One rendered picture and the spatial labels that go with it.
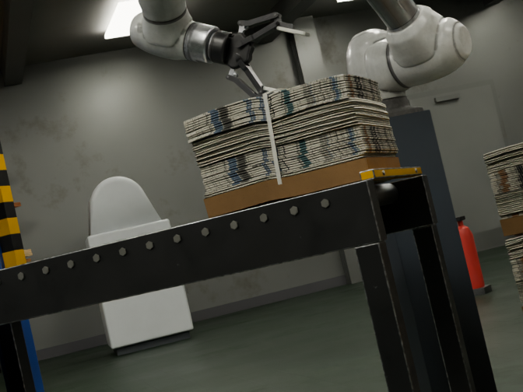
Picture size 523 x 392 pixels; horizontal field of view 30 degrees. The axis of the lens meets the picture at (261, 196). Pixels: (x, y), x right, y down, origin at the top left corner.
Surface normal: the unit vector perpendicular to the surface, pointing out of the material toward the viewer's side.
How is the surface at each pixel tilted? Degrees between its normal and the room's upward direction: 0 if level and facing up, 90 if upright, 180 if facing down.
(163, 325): 90
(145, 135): 90
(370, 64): 87
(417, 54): 128
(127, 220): 90
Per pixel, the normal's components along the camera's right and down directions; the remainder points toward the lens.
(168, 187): 0.27, -0.11
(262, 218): -0.37, 0.04
